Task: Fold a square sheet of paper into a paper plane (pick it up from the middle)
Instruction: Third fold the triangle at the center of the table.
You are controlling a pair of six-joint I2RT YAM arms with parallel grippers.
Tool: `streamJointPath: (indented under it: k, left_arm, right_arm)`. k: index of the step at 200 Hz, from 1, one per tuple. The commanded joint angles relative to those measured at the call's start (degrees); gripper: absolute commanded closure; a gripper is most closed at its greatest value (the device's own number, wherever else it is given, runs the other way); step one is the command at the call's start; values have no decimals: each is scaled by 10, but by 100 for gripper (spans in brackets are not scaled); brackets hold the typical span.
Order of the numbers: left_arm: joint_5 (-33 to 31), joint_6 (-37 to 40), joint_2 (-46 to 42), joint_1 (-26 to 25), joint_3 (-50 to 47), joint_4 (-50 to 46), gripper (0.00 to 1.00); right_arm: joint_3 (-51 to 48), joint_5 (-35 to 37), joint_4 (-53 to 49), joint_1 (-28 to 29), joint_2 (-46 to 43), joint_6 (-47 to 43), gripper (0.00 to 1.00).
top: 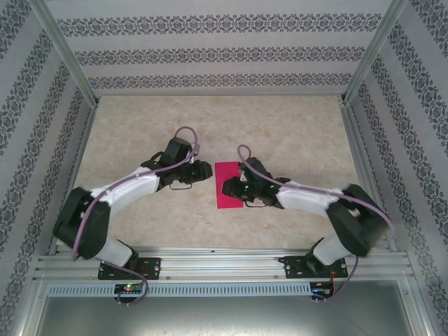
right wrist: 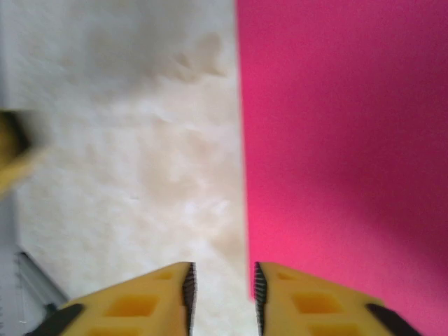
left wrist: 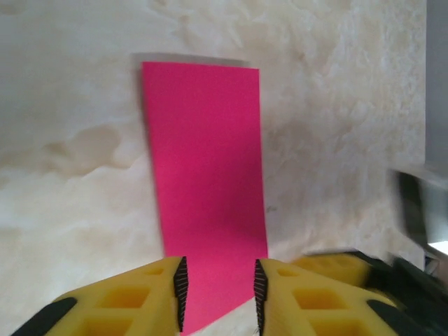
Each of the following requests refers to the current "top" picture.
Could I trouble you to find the pink paper sheet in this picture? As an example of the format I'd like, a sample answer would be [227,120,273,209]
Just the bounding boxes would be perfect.
[214,160,245,210]

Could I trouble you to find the grey metal sheet panel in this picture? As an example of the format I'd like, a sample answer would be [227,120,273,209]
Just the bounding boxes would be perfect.
[33,295,431,336]

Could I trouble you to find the aluminium mounting rail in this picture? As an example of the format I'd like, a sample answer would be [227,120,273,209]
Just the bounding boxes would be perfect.
[33,246,416,283]

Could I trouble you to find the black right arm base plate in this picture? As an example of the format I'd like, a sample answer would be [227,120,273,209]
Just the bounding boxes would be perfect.
[283,255,349,280]

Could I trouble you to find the slotted grey cable duct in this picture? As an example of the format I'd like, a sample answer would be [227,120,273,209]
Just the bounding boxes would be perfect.
[47,282,313,297]

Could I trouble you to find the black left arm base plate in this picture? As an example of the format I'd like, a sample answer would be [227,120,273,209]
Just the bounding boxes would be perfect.
[97,256,163,281]

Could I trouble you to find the aluminium side rail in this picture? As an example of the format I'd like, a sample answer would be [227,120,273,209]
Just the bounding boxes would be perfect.
[339,100,399,251]
[48,101,101,256]

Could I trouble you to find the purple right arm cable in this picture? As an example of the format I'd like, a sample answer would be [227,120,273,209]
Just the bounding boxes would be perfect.
[237,144,396,306]

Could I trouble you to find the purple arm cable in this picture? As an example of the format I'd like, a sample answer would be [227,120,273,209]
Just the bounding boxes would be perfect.
[71,126,202,308]
[237,144,396,306]

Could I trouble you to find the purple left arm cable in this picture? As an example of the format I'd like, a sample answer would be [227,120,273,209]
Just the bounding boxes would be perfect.
[71,126,202,308]

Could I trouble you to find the aluminium frame post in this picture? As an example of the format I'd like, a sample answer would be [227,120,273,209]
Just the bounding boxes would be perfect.
[29,0,99,106]
[340,0,411,105]

